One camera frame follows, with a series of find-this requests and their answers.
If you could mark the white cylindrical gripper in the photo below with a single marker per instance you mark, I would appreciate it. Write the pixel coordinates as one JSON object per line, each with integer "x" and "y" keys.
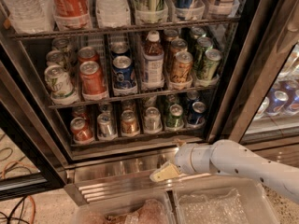
{"x": 183, "y": 160}

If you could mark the orange can bottom shelf front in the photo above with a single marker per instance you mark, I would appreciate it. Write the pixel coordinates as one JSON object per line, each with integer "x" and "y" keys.
{"x": 129, "y": 122}

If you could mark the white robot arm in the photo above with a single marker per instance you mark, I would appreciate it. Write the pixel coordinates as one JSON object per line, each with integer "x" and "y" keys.
{"x": 227, "y": 157}

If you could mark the green can bottom shelf front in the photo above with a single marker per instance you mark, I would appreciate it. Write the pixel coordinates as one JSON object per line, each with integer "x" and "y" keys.
{"x": 174, "y": 116}

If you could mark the white can bottom shelf front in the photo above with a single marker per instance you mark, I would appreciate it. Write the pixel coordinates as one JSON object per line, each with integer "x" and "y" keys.
{"x": 152, "y": 119}

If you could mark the blue can bottom shelf front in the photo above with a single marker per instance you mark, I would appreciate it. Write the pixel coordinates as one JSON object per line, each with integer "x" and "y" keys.
{"x": 196, "y": 113}

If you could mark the silver can bottom shelf front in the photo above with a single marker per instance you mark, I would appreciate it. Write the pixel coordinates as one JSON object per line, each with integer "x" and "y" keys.
{"x": 106, "y": 127}

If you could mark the gold can middle shelf front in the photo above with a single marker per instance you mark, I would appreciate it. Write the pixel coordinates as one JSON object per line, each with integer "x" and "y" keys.
{"x": 181, "y": 67}

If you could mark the green can middle shelf front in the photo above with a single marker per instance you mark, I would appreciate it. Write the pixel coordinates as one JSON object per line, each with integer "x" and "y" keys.
{"x": 209, "y": 64}

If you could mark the blue pepsi can middle front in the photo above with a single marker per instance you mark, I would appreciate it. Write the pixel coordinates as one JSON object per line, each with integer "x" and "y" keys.
{"x": 123, "y": 73}

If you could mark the red can bottom shelf front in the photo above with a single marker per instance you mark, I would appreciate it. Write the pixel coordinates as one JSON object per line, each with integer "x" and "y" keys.
{"x": 81, "y": 129}

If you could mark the red can shelf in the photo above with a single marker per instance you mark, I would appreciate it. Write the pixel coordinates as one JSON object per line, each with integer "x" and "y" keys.
{"x": 88, "y": 54}
{"x": 81, "y": 129}
{"x": 92, "y": 78}

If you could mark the right glass fridge door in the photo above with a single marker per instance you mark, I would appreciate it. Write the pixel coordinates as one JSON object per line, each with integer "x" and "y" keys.
{"x": 270, "y": 70}

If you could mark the red can middle shelf front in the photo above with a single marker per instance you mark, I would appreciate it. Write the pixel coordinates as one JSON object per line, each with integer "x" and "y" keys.
{"x": 92, "y": 78}

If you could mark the blue can behind right door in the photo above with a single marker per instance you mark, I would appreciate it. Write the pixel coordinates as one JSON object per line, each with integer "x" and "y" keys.
{"x": 277, "y": 99}

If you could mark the blue can middle shelf rear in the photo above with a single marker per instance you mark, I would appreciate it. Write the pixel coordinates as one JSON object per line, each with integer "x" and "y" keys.
{"x": 120, "y": 49}

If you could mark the red can middle shelf rear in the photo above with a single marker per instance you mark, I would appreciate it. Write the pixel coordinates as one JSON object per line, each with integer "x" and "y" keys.
{"x": 88, "y": 54}

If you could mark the white green can middle shelf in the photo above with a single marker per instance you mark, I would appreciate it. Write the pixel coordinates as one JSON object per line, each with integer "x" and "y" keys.
{"x": 59, "y": 82}

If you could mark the red cola bottle top shelf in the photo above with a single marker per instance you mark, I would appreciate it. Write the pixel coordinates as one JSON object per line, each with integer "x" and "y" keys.
{"x": 72, "y": 9}

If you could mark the clear plastic bin left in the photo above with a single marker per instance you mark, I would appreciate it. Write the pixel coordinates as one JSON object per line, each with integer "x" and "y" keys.
{"x": 139, "y": 207}

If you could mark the clear plastic bin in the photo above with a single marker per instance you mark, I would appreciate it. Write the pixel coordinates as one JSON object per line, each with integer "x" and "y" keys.
{"x": 222, "y": 200}
{"x": 139, "y": 207}

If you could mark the clear plastic bin right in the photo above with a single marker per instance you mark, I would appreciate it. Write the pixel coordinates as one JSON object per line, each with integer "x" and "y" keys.
{"x": 222, "y": 200}

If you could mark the brown tea bottle white label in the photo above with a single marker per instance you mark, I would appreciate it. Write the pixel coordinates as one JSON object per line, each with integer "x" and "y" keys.
{"x": 153, "y": 54}

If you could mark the clear water bottle top left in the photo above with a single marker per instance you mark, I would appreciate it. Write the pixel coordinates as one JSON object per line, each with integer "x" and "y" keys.
{"x": 30, "y": 16}

